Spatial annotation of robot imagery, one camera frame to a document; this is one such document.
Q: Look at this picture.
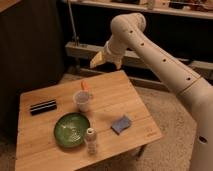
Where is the black striped box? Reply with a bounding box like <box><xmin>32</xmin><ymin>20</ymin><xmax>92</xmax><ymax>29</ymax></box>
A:
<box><xmin>30</xmin><ymin>99</ymin><xmax>57</xmax><ymax>115</ymax></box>

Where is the long beige wooden beam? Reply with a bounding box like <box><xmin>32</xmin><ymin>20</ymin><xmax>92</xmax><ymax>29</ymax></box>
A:
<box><xmin>64</xmin><ymin>41</ymin><xmax>213</xmax><ymax>81</ymax></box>

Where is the orange pepper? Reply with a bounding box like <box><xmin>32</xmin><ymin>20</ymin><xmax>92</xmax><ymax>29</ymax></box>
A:
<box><xmin>81</xmin><ymin>80</ymin><xmax>89</xmax><ymax>92</ymax></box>

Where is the white spice bottle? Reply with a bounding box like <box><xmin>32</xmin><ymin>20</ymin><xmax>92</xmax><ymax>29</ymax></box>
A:
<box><xmin>85</xmin><ymin>128</ymin><xmax>97</xmax><ymax>155</ymax></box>

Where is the metal pole stand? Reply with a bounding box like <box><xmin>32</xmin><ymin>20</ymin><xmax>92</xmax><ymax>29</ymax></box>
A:
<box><xmin>67</xmin><ymin>0</ymin><xmax>79</xmax><ymax>46</ymax></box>

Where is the green ceramic plate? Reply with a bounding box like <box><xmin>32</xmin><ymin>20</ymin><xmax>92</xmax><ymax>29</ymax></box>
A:
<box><xmin>54</xmin><ymin>112</ymin><xmax>90</xmax><ymax>148</ymax></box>

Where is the blue sponge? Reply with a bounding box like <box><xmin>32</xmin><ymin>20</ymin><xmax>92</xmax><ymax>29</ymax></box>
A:
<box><xmin>111</xmin><ymin>115</ymin><xmax>131</xmax><ymax>135</ymax></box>

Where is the upper wooden shelf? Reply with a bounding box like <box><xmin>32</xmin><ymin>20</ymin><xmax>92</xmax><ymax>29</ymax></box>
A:
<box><xmin>61</xmin><ymin>0</ymin><xmax>213</xmax><ymax>20</ymax></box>

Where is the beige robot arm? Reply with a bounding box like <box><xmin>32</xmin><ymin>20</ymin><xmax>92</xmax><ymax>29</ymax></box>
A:
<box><xmin>90</xmin><ymin>13</ymin><xmax>213</xmax><ymax>171</ymax></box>

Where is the wooden table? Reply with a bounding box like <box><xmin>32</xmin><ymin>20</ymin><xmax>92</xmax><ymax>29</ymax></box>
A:
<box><xmin>15</xmin><ymin>71</ymin><xmax>162</xmax><ymax>171</ymax></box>

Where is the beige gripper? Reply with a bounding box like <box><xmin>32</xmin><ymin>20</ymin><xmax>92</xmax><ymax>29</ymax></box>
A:
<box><xmin>90</xmin><ymin>41</ymin><xmax>124</xmax><ymax>70</ymax></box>

